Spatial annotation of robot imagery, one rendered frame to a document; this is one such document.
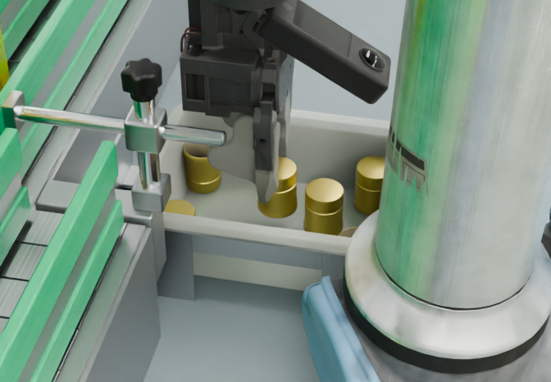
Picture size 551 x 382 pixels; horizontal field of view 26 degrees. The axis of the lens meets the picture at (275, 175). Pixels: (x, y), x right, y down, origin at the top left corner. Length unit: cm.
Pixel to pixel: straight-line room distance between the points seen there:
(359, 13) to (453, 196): 86
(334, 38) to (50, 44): 23
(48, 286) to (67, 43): 31
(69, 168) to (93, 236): 17
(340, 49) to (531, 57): 46
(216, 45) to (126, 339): 24
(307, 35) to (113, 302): 26
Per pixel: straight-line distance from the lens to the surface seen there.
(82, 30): 107
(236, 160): 100
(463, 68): 51
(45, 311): 77
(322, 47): 94
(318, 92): 128
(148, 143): 88
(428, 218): 58
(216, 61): 94
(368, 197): 108
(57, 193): 95
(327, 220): 105
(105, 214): 87
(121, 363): 90
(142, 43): 118
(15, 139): 88
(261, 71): 95
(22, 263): 90
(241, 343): 100
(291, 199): 105
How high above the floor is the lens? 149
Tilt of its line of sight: 39 degrees down
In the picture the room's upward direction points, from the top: straight up
